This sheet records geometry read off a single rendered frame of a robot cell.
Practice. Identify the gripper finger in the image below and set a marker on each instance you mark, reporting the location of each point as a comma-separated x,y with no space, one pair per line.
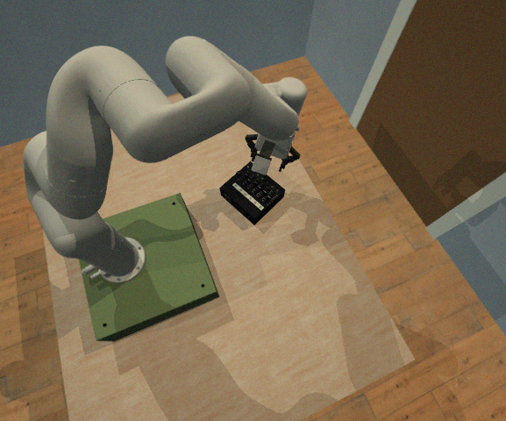
249,141
295,156

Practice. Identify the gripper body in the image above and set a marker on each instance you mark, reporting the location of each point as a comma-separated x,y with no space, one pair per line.
281,148

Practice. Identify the black lighting desk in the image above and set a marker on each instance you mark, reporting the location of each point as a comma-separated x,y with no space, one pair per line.
251,193

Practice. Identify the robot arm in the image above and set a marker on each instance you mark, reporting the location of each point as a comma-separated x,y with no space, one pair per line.
77,144

